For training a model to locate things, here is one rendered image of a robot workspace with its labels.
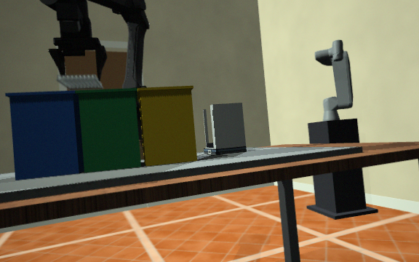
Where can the olive yellow bin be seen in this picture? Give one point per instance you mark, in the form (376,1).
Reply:
(167,125)

